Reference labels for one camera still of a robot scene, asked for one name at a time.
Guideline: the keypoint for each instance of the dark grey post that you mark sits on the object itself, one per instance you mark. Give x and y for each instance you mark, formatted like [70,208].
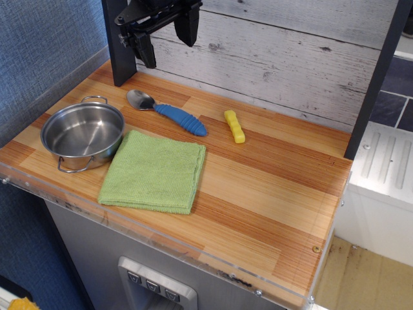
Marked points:
[389,47]
[122,59]

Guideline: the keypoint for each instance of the dark grey left post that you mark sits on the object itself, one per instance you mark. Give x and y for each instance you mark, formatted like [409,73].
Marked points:
[122,59]

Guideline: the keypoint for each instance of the green folded cloth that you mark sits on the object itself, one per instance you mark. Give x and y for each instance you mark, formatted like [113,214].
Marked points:
[155,174]

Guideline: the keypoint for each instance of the silver dispenser button panel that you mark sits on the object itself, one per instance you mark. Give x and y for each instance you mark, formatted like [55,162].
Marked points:
[146,288]

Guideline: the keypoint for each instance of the yellow plastic toy block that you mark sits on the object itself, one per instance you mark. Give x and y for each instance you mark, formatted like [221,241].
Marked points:
[235,127]

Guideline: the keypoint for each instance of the white ridged side counter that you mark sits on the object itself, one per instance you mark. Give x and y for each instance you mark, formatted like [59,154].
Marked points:
[376,208]

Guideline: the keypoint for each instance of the clear acrylic table edge guard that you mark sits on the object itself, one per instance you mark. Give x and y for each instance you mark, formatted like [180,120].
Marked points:
[259,226]

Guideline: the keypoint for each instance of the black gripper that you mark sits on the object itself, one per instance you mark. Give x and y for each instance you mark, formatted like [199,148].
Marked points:
[153,15]

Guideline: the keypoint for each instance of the stainless steel pot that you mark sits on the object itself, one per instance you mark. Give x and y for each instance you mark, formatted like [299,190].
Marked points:
[84,135]

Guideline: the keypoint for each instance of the blue handled metal spoon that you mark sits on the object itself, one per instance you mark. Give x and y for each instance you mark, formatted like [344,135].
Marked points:
[142,101]

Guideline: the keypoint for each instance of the dark grey right post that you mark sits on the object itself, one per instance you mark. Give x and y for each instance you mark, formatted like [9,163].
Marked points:
[389,47]

